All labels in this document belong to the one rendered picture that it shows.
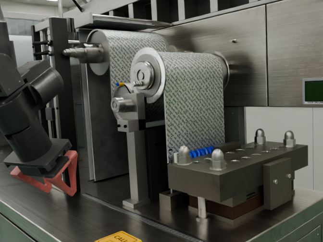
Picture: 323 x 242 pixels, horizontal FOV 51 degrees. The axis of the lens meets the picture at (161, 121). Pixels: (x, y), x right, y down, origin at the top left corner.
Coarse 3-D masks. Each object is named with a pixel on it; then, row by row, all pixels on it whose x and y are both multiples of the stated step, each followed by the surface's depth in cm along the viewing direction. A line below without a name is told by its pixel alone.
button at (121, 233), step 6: (114, 234) 70; (120, 234) 70; (126, 234) 70; (102, 240) 68; (108, 240) 67; (114, 240) 67; (120, 240) 67; (126, 240) 67; (132, 240) 67; (138, 240) 67
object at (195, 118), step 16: (176, 96) 90; (192, 96) 94; (208, 96) 98; (176, 112) 90; (192, 112) 94; (208, 112) 98; (176, 128) 90; (192, 128) 94; (208, 128) 98; (176, 144) 90; (192, 144) 94; (208, 144) 99
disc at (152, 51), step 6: (144, 48) 90; (150, 48) 88; (138, 54) 92; (150, 54) 88; (156, 54) 87; (162, 60) 85; (132, 66) 95; (162, 66) 85; (132, 72) 95; (162, 72) 86; (132, 78) 95; (162, 78) 86; (162, 84) 86; (162, 90) 87; (156, 96) 89; (150, 102) 91
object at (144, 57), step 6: (144, 54) 90; (138, 60) 92; (144, 60) 90; (150, 60) 88; (156, 60) 87; (156, 66) 87; (222, 66) 103; (156, 72) 87; (156, 78) 87; (156, 84) 88; (138, 90) 93; (144, 90) 91; (150, 90) 89; (156, 90) 88; (144, 96) 92; (150, 96) 90
